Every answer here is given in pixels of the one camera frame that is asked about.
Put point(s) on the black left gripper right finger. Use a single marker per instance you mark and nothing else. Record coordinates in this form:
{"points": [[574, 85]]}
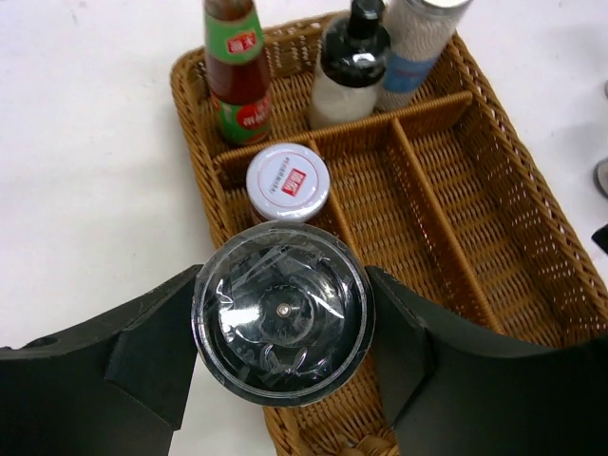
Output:
{"points": [[451, 387]]}

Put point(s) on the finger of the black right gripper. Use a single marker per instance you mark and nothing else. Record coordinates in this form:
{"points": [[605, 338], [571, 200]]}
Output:
{"points": [[600, 237]]}

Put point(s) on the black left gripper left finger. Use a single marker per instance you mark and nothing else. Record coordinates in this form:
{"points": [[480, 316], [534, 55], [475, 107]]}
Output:
{"points": [[116, 384]]}

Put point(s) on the dark lid spice jar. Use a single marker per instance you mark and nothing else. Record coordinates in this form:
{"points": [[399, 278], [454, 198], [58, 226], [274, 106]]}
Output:
{"points": [[283, 314]]}

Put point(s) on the white lid pepper jar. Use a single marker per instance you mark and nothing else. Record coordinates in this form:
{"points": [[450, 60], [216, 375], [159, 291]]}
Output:
{"points": [[287, 181]]}

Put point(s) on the blue label salt jar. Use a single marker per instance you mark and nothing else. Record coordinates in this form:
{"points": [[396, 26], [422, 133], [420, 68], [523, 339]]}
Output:
{"points": [[418, 32]]}

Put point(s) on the black cap white bottle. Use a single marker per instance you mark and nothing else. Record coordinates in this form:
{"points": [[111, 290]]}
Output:
{"points": [[351, 64]]}

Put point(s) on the yellow cap red sauce bottle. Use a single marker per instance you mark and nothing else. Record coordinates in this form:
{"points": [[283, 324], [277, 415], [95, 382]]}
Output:
{"points": [[237, 70]]}

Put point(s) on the brown wicker divided basket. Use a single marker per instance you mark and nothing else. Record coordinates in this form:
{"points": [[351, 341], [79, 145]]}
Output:
{"points": [[442, 194]]}

